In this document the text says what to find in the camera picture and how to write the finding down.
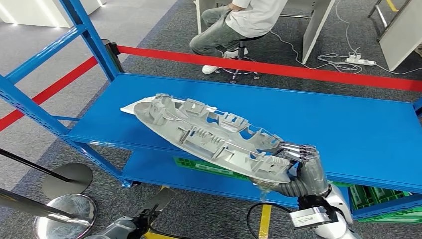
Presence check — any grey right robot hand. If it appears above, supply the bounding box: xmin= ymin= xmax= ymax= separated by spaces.
xmin=250 ymin=141 xmax=331 ymax=198

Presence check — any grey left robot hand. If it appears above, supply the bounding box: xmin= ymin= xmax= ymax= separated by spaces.
xmin=131 ymin=187 xmax=176 ymax=236

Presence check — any grey plastic wheel hubcap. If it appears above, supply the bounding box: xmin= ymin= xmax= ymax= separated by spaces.
xmin=133 ymin=93 xmax=292 ymax=184

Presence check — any blue metal shelf rack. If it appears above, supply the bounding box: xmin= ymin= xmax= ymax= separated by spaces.
xmin=0 ymin=0 xmax=422 ymax=220

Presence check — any white curved plastic part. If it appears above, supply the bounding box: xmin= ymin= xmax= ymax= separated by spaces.
xmin=120 ymin=96 xmax=218 ymax=115

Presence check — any yellow floor tape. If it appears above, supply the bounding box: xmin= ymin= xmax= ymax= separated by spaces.
xmin=258 ymin=204 xmax=273 ymax=239
xmin=143 ymin=186 xmax=180 ymax=239

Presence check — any green crate with white label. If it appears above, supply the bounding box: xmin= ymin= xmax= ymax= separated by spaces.
xmin=174 ymin=156 xmax=251 ymax=181

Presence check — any black stanchion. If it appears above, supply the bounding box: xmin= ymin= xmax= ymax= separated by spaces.
xmin=0 ymin=147 xmax=93 ymax=200

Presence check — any chrome stanchion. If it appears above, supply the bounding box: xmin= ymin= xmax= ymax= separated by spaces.
xmin=0 ymin=187 xmax=97 ymax=239

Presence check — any red barrier belt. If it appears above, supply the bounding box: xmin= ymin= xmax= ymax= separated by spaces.
xmin=0 ymin=56 xmax=98 ymax=132
xmin=117 ymin=45 xmax=422 ymax=92

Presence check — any white power strip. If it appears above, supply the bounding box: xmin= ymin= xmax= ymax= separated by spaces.
xmin=345 ymin=54 xmax=377 ymax=67

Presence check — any black stool with chrome base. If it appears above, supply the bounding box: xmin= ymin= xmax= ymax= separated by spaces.
xmin=215 ymin=34 xmax=268 ymax=84

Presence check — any white board panel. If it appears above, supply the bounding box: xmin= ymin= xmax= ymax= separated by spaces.
xmin=378 ymin=0 xmax=422 ymax=72

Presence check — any person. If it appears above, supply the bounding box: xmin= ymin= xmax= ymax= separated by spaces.
xmin=189 ymin=0 xmax=289 ymax=75

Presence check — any white display counter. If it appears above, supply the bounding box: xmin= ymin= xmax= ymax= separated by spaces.
xmin=0 ymin=0 xmax=108 ymax=29

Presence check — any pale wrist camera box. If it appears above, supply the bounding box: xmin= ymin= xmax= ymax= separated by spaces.
xmin=289 ymin=206 xmax=332 ymax=230

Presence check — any black cable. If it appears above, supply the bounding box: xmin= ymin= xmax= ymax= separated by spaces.
xmin=246 ymin=202 xmax=293 ymax=239

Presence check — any white power cable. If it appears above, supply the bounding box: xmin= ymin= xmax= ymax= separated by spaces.
xmin=374 ymin=62 xmax=422 ymax=76
xmin=334 ymin=0 xmax=362 ymax=57
xmin=270 ymin=30 xmax=350 ymax=72

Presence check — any black barrier post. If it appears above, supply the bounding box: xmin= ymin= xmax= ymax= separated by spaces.
xmin=100 ymin=39 xmax=124 ymax=73

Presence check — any grey metal frame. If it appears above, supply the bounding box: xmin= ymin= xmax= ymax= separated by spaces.
xmin=367 ymin=0 xmax=413 ymax=42

